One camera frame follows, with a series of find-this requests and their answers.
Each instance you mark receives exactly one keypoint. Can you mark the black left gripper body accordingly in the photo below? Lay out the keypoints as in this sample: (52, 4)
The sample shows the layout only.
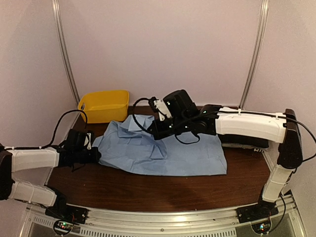
(89, 158)

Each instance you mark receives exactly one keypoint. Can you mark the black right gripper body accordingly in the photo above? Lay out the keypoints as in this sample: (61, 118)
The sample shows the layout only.
(162, 133)

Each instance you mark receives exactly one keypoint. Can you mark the light blue long sleeve shirt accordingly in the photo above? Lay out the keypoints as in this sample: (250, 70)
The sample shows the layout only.
(125, 146)

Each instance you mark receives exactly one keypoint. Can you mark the yellow plastic basket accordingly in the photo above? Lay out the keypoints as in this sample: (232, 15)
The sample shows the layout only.
(105, 106)

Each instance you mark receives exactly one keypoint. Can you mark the black shirt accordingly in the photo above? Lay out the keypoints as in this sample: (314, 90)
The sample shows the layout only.
(244, 140)

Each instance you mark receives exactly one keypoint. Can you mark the grey shirt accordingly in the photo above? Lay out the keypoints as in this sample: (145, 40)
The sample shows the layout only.
(241, 146)

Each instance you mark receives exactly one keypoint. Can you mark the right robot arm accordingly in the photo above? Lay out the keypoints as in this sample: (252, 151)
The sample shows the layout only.
(178, 114)

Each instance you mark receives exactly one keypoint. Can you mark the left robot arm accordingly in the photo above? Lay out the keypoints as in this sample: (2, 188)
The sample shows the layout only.
(77, 148)

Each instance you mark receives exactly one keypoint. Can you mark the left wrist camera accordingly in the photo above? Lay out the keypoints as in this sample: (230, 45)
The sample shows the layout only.
(88, 140)

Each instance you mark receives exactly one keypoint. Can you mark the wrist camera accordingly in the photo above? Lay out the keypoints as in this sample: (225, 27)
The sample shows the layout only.
(159, 106)
(88, 140)

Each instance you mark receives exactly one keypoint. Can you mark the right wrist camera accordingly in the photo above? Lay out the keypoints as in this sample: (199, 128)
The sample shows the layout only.
(159, 106)

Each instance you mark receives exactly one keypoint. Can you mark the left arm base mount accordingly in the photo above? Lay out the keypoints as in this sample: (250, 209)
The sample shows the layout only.
(72, 214)

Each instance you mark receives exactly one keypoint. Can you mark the aluminium front rail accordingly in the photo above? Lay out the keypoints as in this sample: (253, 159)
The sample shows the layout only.
(221, 222)

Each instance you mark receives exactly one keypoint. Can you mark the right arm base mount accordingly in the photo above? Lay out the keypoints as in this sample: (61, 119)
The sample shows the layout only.
(255, 212)

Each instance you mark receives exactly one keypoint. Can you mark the left aluminium frame post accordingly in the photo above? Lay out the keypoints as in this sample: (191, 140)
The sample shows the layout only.
(64, 51)

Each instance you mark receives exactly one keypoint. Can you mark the aluminium frame post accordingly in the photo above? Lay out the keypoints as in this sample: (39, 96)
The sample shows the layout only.
(261, 29)
(64, 51)

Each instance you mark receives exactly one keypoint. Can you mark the right aluminium frame post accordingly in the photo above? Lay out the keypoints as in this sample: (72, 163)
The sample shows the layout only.
(261, 29)

